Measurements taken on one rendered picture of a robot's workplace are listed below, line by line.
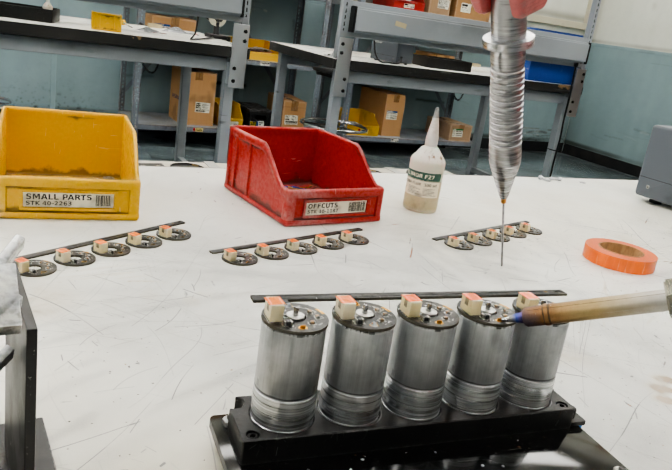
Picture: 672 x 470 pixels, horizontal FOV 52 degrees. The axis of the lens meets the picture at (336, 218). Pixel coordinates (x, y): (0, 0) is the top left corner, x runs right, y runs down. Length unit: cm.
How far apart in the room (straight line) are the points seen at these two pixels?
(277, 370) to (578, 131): 640
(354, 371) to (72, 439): 11
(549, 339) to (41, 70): 446
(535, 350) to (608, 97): 615
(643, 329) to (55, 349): 36
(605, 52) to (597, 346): 611
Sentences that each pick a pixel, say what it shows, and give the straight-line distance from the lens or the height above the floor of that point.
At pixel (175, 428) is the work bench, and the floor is 75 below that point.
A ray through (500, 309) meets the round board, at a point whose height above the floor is 81.
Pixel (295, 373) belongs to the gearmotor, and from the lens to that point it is 25.
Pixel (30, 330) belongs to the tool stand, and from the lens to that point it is 21.
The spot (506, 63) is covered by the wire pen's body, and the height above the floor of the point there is 91.
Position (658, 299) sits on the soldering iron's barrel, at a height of 84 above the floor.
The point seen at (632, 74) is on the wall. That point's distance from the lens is 631.
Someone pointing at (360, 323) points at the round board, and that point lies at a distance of 26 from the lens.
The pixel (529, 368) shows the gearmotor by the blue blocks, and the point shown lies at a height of 79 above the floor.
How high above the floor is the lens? 92
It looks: 16 degrees down
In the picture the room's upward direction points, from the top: 8 degrees clockwise
